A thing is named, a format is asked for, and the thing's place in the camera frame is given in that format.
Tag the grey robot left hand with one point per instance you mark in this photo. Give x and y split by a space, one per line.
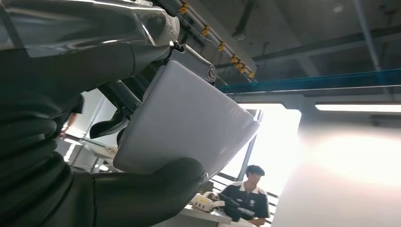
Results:
62 62

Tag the white VR headset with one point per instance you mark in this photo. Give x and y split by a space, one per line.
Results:
203 202

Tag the steel side table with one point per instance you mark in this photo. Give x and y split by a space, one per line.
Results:
194 219

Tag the person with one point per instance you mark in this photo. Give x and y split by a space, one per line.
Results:
247 200

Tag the blue overhead crane beam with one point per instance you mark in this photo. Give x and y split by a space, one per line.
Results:
313 82

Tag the long ceiling light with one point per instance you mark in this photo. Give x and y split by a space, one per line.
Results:
357 107

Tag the overhead rail with yellow trolleys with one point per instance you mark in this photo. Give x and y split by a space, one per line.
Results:
233 59

